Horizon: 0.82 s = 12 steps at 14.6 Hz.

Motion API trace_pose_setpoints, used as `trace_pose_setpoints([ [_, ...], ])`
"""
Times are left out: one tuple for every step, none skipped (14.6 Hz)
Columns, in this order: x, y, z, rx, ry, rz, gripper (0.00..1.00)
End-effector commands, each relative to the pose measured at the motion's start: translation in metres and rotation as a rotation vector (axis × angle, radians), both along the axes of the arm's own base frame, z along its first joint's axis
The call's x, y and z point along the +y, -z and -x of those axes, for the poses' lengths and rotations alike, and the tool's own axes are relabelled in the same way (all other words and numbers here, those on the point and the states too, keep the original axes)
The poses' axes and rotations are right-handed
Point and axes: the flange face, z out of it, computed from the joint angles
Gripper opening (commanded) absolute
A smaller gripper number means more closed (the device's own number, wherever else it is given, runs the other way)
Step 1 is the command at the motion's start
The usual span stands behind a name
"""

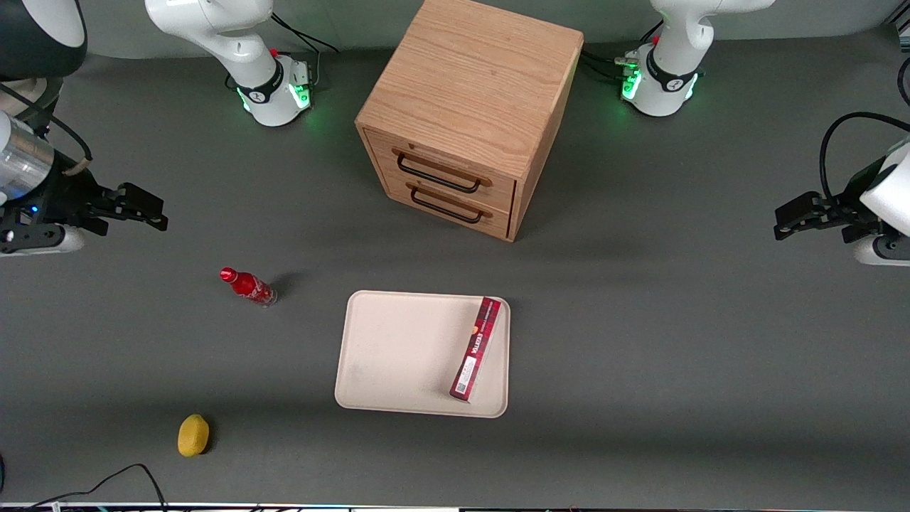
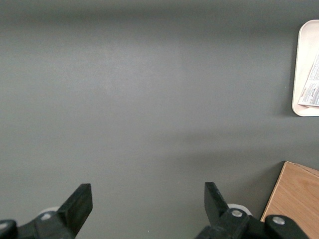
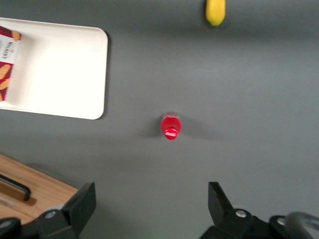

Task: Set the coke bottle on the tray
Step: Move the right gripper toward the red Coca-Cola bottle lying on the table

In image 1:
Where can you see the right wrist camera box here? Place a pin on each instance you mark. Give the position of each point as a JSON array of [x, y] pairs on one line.
[[43, 242]]

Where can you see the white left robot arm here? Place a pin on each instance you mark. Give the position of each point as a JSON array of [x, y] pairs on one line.
[[668, 71]]

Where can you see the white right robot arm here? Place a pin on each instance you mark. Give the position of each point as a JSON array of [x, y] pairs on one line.
[[242, 43]]

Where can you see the wooden drawer cabinet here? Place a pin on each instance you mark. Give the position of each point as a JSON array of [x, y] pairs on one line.
[[469, 78]]

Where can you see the red coke bottle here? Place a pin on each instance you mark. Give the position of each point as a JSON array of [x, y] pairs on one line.
[[249, 286]]

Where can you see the wooden drawer front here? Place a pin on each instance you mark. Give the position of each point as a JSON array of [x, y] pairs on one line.
[[498, 222], [498, 193]]

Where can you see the cream plastic tray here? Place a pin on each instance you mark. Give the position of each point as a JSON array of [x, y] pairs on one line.
[[405, 355]]

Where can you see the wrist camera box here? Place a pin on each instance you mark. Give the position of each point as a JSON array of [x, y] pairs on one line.
[[885, 250], [43, 242]]

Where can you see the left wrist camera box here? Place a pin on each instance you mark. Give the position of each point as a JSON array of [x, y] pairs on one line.
[[885, 250]]

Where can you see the yellow lemon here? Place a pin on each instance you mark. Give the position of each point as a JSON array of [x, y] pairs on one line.
[[193, 435]]

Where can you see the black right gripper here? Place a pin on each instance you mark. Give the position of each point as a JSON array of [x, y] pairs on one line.
[[65, 198]]

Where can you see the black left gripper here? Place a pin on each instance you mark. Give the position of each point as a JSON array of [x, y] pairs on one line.
[[843, 210]]

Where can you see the red tartan shortbread box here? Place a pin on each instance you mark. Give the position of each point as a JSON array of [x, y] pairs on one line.
[[478, 348]]

